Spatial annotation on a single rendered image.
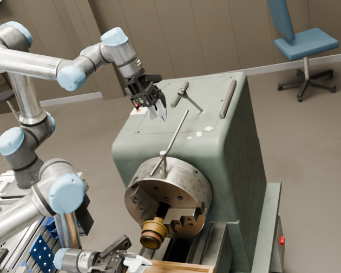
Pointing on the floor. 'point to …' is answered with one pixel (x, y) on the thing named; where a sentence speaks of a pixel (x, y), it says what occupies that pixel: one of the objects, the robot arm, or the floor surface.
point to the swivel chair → (300, 46)
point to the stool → (7, 101)
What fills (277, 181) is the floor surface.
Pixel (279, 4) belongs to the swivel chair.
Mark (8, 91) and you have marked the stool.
